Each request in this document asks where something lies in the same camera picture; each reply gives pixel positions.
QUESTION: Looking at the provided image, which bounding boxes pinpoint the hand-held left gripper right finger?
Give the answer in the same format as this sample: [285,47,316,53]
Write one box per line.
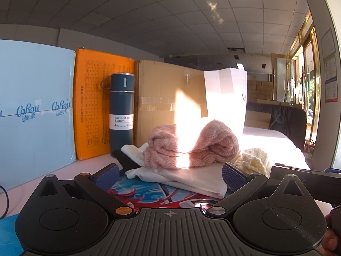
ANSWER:
[206,162,307,218]

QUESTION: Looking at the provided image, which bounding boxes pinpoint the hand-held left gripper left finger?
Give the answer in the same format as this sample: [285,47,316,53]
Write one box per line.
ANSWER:
[37,163,137,219]

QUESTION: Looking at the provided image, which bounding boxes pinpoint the pink knitted sweater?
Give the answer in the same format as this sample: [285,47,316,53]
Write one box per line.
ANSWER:
[143,120,240,170]

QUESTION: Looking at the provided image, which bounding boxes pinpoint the white garment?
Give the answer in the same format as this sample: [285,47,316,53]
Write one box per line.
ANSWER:
[121,142,230,199]

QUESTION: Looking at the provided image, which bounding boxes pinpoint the person's right hand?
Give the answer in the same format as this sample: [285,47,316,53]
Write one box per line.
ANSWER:
[320,213,341,256]

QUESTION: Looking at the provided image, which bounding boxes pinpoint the cream knitted garment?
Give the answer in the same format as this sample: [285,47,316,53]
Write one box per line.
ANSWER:
[231,147,272,177]

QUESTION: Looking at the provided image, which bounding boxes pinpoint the dark cloth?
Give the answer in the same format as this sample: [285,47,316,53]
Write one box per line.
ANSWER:
[111,149,139,170]

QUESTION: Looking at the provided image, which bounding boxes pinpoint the red blue printed desk mat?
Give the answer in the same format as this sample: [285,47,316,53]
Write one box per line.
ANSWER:
[107,169,225,215]

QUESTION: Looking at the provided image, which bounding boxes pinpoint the flat cardboard sheet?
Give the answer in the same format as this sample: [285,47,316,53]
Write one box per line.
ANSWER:
[244,110,272,129]

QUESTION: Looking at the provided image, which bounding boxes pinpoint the dark blue vacuum bottle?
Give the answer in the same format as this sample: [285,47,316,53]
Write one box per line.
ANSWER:
[100,72,136,155]

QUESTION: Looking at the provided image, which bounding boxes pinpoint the orange printed box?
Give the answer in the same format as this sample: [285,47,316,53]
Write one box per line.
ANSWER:
[73,47,135,161]

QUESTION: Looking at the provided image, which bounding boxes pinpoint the white paper bag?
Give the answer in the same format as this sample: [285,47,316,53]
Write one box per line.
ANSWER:
[204,67,248,135]

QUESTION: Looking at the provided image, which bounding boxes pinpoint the stack of cardboard boxes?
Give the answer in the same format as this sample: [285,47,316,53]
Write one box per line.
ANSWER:
[247,74,273,103]

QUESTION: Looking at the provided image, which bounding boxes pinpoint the brown cardboard box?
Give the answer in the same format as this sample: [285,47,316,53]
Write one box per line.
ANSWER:
[133,59,209,148]

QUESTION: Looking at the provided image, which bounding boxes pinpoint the light blue printed carton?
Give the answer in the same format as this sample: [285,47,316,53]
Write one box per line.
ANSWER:
[0,39,77,192]

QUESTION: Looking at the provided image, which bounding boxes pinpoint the blue flat sheet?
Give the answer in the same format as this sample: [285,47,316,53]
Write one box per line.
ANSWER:
[0,215,25,256]

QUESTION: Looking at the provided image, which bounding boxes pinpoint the gold framed glass door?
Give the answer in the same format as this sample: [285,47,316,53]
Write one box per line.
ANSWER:
[271,11,321,142]

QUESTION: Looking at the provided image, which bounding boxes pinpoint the black cable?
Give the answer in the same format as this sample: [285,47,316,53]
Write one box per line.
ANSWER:
[0,185,10,220]

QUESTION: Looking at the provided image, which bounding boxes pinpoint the wall poster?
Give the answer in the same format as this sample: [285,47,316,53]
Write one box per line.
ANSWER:
[320,28,338,103]

